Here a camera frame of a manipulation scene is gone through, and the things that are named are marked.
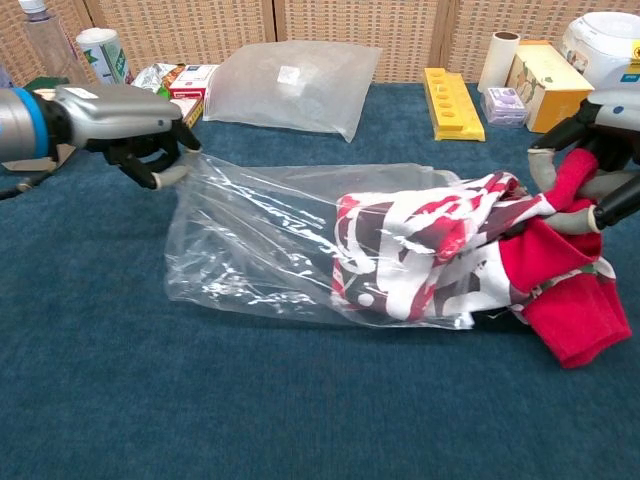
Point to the dark green box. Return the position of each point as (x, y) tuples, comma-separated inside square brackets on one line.
[(47, 82)]

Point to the red white box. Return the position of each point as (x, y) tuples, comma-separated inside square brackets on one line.
[(192, 80)]

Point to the small lavender clear box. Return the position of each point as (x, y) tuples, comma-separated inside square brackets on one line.
[(505, 107)]

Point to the yellow block with round holes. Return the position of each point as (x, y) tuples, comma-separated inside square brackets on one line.
[(452, 107)]

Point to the red white patterned garment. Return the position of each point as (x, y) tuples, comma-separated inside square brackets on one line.
[(565, 300)]

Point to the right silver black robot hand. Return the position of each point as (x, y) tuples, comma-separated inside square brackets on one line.
[(615, 107)]

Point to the white green canister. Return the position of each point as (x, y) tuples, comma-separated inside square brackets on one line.
[(107, 60)]

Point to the cream and yellow carton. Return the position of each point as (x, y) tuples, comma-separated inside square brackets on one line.
[(550, 85)]

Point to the woven folding screen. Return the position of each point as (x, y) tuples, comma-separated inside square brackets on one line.
[(350, 25)]

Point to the clear plastic zip bag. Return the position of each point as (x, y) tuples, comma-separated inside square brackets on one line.
[(250, 250)]

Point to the white paper roll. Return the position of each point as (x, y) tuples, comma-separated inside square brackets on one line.
[(495, 65)]

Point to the clear plastic water bottle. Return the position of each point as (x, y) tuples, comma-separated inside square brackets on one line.
[(50, 45)]

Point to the white rice cooker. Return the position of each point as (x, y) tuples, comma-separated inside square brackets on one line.
[(600, 50)]

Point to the frosted plastic packet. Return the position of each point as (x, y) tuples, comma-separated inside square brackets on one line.
[(300, 95)]

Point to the green snack packet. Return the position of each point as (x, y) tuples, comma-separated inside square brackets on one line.
[(150, 77)]

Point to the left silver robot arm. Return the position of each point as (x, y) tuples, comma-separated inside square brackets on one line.
[(17, 125)]

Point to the blue carpet table cover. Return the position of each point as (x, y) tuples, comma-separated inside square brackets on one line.
[(320, 400)]

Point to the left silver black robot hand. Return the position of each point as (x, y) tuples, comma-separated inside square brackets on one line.
[(115, 112)]

